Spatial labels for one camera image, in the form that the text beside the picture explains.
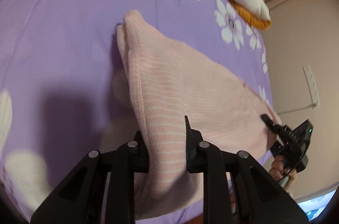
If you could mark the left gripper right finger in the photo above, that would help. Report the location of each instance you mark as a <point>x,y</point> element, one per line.
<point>236,188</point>

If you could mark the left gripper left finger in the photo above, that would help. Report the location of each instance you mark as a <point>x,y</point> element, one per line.
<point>99,189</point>

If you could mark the pink ribbed knit top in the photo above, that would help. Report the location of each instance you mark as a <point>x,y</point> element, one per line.
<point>162,86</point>

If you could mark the right hand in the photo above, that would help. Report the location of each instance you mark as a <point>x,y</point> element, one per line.
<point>277,172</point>

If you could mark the purple floral bed sheet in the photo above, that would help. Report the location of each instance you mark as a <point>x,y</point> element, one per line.
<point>63,87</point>

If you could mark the white wall power strip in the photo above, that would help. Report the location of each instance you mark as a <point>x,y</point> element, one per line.
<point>310,79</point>

